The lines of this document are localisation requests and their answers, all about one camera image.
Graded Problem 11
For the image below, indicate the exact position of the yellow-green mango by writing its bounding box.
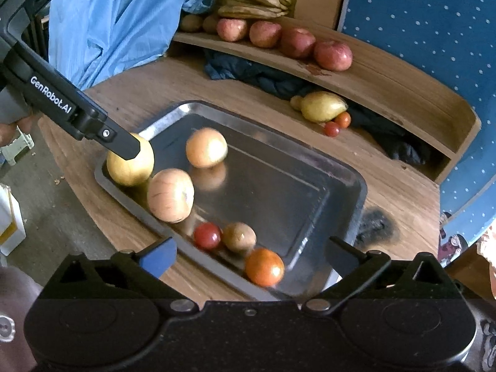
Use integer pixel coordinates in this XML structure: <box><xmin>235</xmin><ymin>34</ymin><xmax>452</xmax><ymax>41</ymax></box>
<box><xmin>300</xmin><ymin>91</ymin><xmax>348</xmax><ymax>122</ymax></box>

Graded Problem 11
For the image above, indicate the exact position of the peach cloth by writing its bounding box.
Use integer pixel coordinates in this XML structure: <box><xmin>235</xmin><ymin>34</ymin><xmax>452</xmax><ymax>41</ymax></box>
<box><xmin>475</xmin><ymin>227</ymin><xmax>496</xmax><ymax>268</ymax></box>

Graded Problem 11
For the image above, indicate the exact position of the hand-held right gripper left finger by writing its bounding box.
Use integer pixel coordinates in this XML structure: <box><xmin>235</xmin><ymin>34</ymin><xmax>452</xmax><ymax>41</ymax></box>
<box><xmin>39</xmin><ymin>236</ymin><xmax>196</xmax><ymax>314</ymax></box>

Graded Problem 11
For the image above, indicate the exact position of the person's maroon clothing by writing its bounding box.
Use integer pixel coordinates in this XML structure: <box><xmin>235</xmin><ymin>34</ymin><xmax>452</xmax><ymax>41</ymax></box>
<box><xmin>0</xmin><ymin>267</ymin><xmax>43</xmax><ymax>372</ymax></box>

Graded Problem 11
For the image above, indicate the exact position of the metal tray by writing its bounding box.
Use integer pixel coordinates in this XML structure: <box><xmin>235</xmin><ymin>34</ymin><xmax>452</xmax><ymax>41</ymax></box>
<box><xmin>94</xmin><ymin>101</ymin><xmax>368</xmax><ymax>303</ymax></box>

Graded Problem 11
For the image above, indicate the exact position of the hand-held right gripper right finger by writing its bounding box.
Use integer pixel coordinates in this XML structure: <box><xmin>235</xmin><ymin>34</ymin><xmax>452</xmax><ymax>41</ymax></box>
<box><xmin>302</xmin><ymin>236</ymin><xmax>463</xmax><ymax>314</ymax></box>

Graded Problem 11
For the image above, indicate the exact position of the yellow lemon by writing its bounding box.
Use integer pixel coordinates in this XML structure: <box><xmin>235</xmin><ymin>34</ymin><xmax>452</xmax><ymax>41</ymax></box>
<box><xmin>106</xmin><ymin>133</ymin><xmax>155</xmax><ymax>187</ymax></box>

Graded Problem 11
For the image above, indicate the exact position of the orange tomato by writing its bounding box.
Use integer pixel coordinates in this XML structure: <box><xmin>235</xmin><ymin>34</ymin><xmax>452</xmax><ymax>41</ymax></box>
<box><xmin>244</xmin><ymin>248</ymin><xmax>285</xmax><ymax>287</ymax></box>

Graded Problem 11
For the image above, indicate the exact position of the red apple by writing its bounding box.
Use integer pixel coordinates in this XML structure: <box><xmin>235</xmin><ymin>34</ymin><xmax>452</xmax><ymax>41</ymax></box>
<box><xmin>313</xmin><ymin>41</ymin><xmax>353</xmax><ymax>71</ymax></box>
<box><xmin>280</xmin><ymin>27</ymin><xmax>316</xmax><ymax>60</ymax></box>
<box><xmin>249</xmin><ymin>21</ymin><xmax>282</xmax><ymax>48</ymax></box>
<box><xmin>216</xmin><ymin>18</ymin><xmax>249</xmax><ymax>42</ymax></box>

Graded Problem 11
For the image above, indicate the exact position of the white plastic stool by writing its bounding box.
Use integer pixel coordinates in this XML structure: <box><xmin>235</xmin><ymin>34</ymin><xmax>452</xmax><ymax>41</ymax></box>
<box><xmin>0</xmin><ymin>132</ymin><xmax>35</xmax><ymax>167</ymax></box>

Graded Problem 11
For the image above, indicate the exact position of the round striped pepino melon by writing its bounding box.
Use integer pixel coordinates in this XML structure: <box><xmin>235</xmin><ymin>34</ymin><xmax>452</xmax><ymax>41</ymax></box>
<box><xmin>147</xmin><ymin>168</ymin><xmax>195</xmax><ymax>223</ymax></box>

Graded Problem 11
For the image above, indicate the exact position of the yellow-orange pepino melon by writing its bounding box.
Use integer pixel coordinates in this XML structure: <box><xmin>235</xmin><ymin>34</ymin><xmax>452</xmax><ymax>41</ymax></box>
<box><xmin>185</xmin><ymin>127</ymin><xmax>228</xmax><ymax>169</ymax></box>

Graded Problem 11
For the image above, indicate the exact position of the dark blue cloth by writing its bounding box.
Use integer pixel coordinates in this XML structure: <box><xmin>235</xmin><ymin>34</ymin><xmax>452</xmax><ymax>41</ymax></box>
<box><xmin>203</xmin><ymin>48</ymin><xmax>432</xmax><ymax>165</ymax></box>

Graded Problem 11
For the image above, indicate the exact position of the person's left hand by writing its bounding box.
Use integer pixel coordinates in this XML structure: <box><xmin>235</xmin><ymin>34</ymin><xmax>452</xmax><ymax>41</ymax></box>
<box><xmin>0</xmin><ymin>121</ymin><xmax>36</xmax><ymax>145</ymax></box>

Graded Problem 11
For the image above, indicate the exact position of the blue white-dotted cloth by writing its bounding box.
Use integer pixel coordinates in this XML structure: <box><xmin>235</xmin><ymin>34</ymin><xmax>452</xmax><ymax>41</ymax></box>
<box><xmin>337</xmin><ymin>0</ymin><xmax>496</xmax><ymax>246</ymax></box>

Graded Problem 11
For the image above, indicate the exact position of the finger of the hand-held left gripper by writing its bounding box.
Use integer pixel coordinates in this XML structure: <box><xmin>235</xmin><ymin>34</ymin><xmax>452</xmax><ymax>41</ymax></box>
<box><xmin>93</xmin><ymin>118</ymin><xmax>141</xmax><ymax>161</ymax></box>

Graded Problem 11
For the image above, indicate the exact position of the light blue cloth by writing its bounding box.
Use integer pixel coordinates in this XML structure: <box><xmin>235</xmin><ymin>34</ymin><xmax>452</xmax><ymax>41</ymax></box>
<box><xmin>48</xmin><ymin>0</ymin><xmax>200</xmax><ymax>90</ymax></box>

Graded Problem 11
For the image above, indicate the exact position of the wooden shelf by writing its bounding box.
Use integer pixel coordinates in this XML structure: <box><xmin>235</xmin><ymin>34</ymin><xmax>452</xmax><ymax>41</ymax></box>
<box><xmin>170</xmin><ymin>0</ymin><xmax>482</xmax><ymax>184</ymax></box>

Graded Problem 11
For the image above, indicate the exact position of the small brown kiwi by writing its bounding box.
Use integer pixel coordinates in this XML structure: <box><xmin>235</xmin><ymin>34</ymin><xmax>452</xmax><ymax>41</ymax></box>
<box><xmin>222</xmin><ymin>222</ymin><xmax>257</xmax><ymax>252</ymax></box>

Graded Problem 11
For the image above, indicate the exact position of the white and yellow box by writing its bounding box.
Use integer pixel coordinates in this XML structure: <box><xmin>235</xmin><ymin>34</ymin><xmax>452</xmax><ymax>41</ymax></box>
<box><xmin>0</xmin><ymin>183</ymin><xmax>27</xmax><ymax>257</ymax></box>

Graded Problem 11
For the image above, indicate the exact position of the red cherry tomato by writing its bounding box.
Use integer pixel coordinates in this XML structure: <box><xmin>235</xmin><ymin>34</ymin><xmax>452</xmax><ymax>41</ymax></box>
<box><xmin>194</xmin><ymin>222</ymin><xmax>223</xmax><ymax>251</ymax></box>

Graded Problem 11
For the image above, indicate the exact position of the cartoon printed cloth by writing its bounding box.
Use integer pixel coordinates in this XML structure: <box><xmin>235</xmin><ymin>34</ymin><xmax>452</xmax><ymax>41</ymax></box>
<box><xmin>438</xmin><ymin>211</ymin><xmax>469</xmax><ymax>268</ymax></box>

